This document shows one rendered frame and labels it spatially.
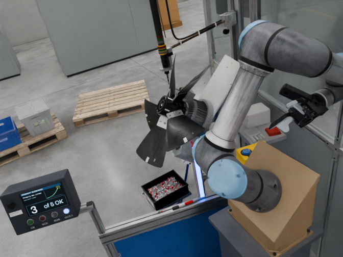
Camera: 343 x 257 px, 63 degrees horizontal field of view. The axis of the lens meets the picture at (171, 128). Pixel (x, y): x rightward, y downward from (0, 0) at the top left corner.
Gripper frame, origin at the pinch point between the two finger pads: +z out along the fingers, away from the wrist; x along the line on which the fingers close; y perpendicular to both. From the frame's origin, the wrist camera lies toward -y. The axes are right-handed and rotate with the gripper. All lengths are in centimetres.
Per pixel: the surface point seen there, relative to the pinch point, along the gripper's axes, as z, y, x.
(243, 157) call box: -1.1, -0.7, 37.3
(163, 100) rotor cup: 10, -56, 52
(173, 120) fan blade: 14, -39, 48
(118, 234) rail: 65, -4, 67
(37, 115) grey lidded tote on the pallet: 90, -232, 259
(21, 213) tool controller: 96, -25, 41
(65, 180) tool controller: 75, -27, 34
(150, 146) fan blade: 26, -40, 69
